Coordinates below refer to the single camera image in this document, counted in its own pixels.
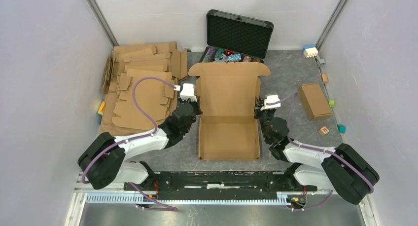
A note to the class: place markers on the folded closed cardboard box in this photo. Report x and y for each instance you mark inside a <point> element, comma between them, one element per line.
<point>314,102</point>

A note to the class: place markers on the stack of flat cardboard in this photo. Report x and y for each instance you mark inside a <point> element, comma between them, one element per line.
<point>138,85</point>

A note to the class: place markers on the black poker chip case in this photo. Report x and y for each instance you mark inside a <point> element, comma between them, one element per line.
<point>233,38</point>

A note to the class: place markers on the orange yellow block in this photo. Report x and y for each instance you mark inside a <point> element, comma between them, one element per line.
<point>101,111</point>

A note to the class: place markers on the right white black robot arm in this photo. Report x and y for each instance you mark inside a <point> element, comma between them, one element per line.
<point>340,169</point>

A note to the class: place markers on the cardboard box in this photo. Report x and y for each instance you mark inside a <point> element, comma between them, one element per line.
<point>314,102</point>
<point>228,92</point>

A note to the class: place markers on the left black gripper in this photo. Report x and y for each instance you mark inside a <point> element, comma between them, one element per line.
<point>191,102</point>

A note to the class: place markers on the blue white toy block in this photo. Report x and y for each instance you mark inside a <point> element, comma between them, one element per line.
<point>310,51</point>

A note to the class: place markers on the small wooden cube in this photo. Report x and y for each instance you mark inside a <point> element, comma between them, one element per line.
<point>325,79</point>

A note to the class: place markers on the teal small cube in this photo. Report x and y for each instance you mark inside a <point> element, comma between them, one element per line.
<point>341,128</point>

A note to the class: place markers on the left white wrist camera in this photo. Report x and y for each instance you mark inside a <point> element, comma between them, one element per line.
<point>186,92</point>

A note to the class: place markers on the wooden letter block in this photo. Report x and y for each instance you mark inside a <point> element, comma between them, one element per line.
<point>323,131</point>

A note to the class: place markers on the grey small block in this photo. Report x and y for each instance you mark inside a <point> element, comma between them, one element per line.
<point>320,62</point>

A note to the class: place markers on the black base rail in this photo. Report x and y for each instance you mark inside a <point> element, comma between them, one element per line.
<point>217,185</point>

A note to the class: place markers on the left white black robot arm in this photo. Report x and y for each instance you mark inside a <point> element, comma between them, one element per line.
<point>106,159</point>

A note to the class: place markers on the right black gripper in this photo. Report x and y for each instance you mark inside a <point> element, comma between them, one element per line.
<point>258,104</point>

